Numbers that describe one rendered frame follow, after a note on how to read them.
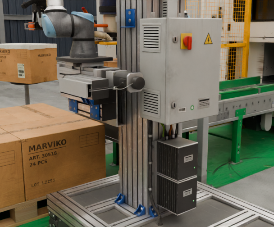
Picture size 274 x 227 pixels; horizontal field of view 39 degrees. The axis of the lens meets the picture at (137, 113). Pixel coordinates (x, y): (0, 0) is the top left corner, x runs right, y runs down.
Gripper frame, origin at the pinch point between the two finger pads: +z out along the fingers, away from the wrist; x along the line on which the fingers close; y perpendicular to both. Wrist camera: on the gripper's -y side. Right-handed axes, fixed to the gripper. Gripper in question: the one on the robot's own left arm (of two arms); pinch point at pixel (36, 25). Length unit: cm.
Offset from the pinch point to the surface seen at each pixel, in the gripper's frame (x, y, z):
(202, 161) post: -52, 100, 98
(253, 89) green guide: -22, 199, 59
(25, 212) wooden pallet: -21, -24, 113
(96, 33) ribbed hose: -4.6, 41.4, 5.2
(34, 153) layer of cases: -21, -16, 76
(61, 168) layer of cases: -21, 2, 91
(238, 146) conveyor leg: -33, 167, 105
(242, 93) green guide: -22, 183, 60
